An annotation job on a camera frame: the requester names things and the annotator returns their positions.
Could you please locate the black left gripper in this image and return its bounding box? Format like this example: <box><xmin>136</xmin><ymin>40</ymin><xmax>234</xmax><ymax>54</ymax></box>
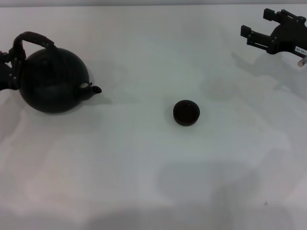
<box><xmin>0</xmin><ymin>46</ymin><xmax>26</xmax><ymax>92</ymax></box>

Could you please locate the black round teapot with handle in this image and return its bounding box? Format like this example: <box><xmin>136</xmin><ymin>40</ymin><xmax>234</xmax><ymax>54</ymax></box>
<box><xmin>13</xmin><ymin>31</ymin><xmax>102</xmax><ymax>115</ymax></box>

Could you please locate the small dark teacup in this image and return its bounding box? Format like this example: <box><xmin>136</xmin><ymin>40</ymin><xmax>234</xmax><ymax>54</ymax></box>
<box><xmin>173</xmin><ymin>99</ymin><xmax>201</xmax><ymax>127</ymax></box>

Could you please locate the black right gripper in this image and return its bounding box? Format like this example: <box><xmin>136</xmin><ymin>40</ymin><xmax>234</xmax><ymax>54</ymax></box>
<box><xmin>240</xmin><ymin>8</ymin><xmax>307</xmax><ymax>56</ymax></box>

